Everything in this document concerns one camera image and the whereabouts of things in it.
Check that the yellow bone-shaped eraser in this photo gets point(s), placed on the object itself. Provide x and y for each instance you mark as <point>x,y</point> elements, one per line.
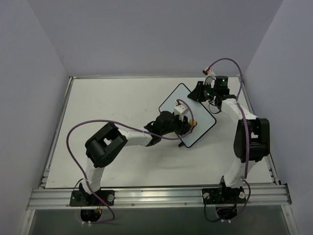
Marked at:
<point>192,122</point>

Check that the small black-framed whiteboard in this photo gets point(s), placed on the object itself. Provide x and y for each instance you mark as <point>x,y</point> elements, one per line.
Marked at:
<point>204,119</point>

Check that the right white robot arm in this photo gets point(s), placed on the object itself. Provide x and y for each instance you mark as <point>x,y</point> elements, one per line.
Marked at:
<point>252,136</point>

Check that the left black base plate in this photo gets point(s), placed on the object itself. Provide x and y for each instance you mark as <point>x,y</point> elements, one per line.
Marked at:
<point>82,199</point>

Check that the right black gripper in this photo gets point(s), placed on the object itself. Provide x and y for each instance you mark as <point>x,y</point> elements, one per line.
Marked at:
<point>198,90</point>

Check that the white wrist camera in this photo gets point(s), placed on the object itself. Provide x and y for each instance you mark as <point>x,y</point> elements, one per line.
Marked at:
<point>209,74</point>
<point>180,110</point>

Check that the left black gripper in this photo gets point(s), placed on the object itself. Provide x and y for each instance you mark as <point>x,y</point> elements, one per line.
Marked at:
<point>184,125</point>

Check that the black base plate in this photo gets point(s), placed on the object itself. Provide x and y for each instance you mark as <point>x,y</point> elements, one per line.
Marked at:
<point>223,196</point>
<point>82,199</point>

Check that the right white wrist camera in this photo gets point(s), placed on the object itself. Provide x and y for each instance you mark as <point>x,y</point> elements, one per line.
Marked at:
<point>209,74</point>

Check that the aluminium front rail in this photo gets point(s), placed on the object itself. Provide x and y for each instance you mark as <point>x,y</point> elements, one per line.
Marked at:
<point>125,198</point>

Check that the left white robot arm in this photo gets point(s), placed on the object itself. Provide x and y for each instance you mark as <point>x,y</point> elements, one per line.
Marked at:
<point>104,146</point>

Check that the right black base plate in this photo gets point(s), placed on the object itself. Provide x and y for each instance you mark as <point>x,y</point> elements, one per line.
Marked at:
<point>223,196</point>

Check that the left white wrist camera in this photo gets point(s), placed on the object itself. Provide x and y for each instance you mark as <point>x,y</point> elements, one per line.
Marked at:
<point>180,110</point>

